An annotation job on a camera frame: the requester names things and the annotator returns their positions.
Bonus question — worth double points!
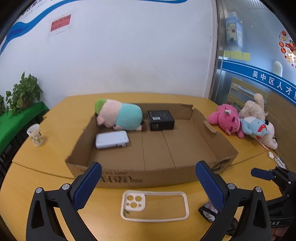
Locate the cardboard box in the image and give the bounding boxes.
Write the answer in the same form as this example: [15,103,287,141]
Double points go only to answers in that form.
[65,103,239,189]

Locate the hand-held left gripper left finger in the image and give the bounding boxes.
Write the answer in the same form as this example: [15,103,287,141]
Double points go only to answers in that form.
[26,161,102,241]

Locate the green cloth cover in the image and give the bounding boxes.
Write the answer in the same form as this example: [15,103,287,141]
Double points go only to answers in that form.
[0,101,50,154]

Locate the black rectangular box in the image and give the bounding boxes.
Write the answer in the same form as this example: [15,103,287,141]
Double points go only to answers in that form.
[147,110,175,131]

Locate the green haired pig plush toy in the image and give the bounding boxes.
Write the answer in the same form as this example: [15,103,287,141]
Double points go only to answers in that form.
[94,99,147,132]

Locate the person's right hand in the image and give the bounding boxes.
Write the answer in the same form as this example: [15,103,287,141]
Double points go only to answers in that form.
[272,228,289,241]

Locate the pink plush toy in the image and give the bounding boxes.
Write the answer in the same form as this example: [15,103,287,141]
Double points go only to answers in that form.
[208,103,245,139]

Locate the cream phone case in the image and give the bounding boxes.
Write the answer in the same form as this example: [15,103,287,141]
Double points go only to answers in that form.
[120,190,190,222]

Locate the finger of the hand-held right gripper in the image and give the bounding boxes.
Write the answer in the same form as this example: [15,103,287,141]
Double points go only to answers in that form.
[251,166,296,193]

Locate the brown wooden panel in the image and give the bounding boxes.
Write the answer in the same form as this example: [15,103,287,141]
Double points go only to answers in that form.
[266,89,296,169]

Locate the red wall notice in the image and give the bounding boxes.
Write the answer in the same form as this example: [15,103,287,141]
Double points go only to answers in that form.
[48,14,72,37]

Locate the wooden desk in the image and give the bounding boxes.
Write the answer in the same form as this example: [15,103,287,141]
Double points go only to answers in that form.
[1,93,296,241]

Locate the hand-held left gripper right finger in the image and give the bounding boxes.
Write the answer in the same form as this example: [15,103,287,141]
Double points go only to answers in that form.
[195,160,272,241]

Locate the large potted green plant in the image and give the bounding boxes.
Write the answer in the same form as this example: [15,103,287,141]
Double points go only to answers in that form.
[6,72,43,115]

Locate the light blue plush toy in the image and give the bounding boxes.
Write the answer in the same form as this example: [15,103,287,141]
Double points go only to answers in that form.
[239,116,271,140]

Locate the white dog plush toy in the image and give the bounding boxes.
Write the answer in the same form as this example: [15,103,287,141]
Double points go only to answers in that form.
[257,119,278,150]

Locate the black sunglasses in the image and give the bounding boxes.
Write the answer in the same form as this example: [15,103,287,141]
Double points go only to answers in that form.
[198,201,238,235]

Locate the milk carton window sticker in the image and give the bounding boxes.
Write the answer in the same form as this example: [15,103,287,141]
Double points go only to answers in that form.
[225,11,243,46]

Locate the red festive window decal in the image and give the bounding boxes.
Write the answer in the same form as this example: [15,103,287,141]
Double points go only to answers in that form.
[278,29,296,67]

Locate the blue window banner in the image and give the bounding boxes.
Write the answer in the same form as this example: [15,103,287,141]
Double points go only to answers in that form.
[221,56,296,105]

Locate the white charging cable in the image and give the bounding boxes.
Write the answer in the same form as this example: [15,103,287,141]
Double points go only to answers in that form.
[258,138,274,159]

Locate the pale lavender flat device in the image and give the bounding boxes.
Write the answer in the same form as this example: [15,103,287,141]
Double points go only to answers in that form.
[95,130,129,149]

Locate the leaf print paper cup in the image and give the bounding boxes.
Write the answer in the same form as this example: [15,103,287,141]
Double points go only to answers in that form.
[26,123,43,146]

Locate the grey metal door frame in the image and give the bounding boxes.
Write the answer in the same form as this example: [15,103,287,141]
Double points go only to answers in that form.
[203,0,226,102]

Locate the beige plush toy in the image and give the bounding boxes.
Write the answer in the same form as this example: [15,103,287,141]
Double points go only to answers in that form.
[238,93,269,121]

